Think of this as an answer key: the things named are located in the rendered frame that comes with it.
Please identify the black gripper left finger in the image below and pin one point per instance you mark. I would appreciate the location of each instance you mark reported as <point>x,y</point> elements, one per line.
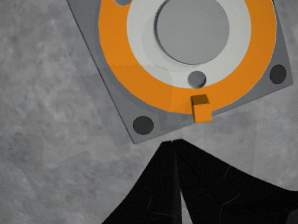
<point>155,198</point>

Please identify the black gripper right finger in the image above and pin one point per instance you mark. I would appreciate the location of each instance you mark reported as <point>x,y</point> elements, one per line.
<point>217,193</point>

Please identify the orange and white round plate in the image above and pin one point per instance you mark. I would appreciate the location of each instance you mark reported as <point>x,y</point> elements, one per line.
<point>130,48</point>

